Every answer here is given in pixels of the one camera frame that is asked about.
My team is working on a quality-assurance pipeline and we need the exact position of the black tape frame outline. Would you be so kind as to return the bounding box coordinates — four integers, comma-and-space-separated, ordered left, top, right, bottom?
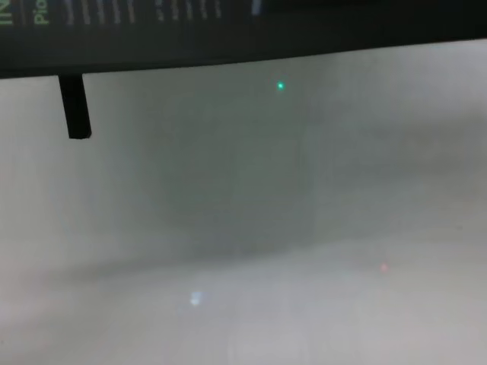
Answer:
57, 74, 93, 141

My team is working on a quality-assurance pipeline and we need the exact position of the black company introduction poster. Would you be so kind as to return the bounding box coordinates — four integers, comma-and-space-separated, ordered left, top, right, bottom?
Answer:
0, 0, 487, 81

